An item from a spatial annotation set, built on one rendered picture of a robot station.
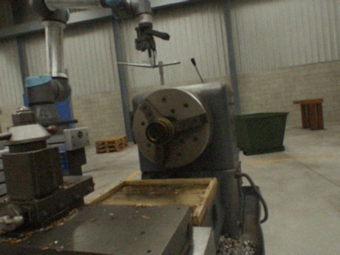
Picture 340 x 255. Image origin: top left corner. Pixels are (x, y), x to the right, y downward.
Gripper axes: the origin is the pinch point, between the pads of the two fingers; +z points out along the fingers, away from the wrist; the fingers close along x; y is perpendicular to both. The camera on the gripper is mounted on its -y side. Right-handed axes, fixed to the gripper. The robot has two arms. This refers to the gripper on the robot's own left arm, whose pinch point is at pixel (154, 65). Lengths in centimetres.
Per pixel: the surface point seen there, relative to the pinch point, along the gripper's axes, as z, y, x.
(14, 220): 37, -5, 88
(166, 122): 26.8, -14.3, 34.5
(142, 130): 29.8, -0.4, 23.5
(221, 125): 31.8, -30.5, 8.7
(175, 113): 24.1, -14.9, 23.9
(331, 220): 137, -106, -130
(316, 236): 137, -87, -101
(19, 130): 24, -4, 83
